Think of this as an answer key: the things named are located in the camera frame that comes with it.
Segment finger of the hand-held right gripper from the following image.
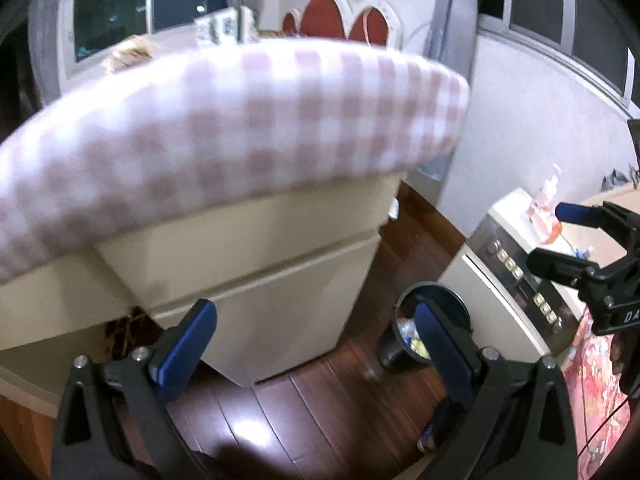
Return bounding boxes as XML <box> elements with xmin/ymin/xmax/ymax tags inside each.
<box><xmin>555</xmin><ymin>201</ymin><xmax>640</xmax><ymax>257</ymax></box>
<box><xmin>527</xmin><ymin>247</ymin><xmax>609</xmax><ymax>306</ymax></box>

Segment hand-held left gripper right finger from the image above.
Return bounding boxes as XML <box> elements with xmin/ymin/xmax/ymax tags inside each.
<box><xmin>414</xmin><ymin>299</ymin><xmax>579</xmax><ymax>480</ymax></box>

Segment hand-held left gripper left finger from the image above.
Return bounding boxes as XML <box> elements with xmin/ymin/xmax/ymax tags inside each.
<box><xmin>50</xmin><ymin>299</ymin><xmax>219</xmax><ymax>480</ymax></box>

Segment black round waste bin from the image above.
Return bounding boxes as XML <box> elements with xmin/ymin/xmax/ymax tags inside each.
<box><xmin>377</xmin><ymin>282</ymin><xmax>475</xmax><ymax>372</ymax></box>

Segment crumpled wrappers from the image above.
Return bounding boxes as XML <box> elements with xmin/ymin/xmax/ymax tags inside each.
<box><xmin>399</xmin><ymin>316</ymin><xmax>432</xmax><ymax>362</ymax></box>

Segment orange tissue pack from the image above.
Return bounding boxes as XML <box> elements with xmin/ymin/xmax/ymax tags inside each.
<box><xmin>525</xmin><ymin>200</ymin><xmax>568</xmax><ymax>247</ymax></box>

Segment clear pump bottle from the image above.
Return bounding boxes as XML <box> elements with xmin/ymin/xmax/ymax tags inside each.
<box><xmin>537</xmin><ymin>162</ymin><xmax>564</xmax><ymax>216</ymax></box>

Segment white washing machine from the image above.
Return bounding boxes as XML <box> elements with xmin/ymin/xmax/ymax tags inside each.
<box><xmin>439</xmin><ymin>187</ymin><xmax>593</xmax><ymax>361</ymax></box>

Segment pink floral cloth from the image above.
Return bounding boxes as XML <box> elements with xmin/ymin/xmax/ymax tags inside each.
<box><xmin>561</xmin><ymin>305</ymin><xmax>637</xmax><ymax>480</ymax></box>

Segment cream cabinet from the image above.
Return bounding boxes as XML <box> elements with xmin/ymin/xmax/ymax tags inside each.
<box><xmin>0</xmin><ymin>165</ymin><xmax>401</xmax><ymax>418</ymax></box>

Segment checked bed cover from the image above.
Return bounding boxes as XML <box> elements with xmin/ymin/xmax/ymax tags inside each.
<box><xmin>0</xmin><ymin>37</ymin><xmax>471</xmax><ymax>286</ymax></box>

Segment grey curtain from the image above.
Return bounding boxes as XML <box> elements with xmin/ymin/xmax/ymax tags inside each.
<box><xmin>425</xmin><ymin>0</ymin><xmax>490</xmax><ymax>63</ymax></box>

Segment tan fluffy plush toy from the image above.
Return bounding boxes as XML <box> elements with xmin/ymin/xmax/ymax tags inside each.
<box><xmin>101</xmin><ymin>35</ymin><xmax>158</xmax><ymax>75</ymax></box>

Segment red padded headboard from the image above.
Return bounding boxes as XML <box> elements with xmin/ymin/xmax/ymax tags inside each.
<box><xmin>281</xmin><ymin>0</ymin><xmax>402</xmax><ymax>50</ymax></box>

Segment green white box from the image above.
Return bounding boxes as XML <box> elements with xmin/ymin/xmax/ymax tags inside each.
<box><xmin>194</xmin><ymin>6</ymin><xmax>257</xmax><ymax>47</ymax></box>

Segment black cable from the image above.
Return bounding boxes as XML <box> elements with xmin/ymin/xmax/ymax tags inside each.
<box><xmin>577</xmin><ymin>397</ymin><xmax>632</xmax><ymax>463</ymax></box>

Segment wide window with white frame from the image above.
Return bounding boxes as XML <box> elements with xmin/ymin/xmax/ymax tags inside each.
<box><xmin>479</xmin><ymin>0</ymin><xmax>637</xmax><ymax>108</ymax></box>

